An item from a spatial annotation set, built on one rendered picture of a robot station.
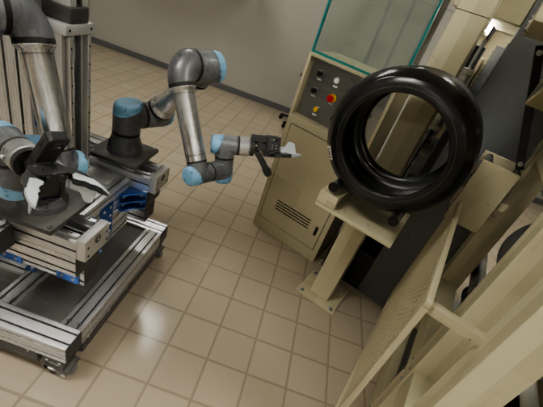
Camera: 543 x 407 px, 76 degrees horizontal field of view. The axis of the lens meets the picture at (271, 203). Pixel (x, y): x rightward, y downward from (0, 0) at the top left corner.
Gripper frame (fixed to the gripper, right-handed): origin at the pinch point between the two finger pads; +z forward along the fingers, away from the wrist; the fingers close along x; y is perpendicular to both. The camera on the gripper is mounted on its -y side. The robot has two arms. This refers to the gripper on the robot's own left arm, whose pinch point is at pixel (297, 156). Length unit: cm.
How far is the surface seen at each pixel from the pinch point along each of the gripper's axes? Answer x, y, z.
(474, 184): -12, -4, 74
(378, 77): -14.5, 32.2, 22.1
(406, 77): -21.9, 32.4, 28.5
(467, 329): -73, -31, 29
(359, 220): -3.4, -25.1, 30.0
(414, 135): 10, 13, 56
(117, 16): 434, 126, -173
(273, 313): 34, -95, 6
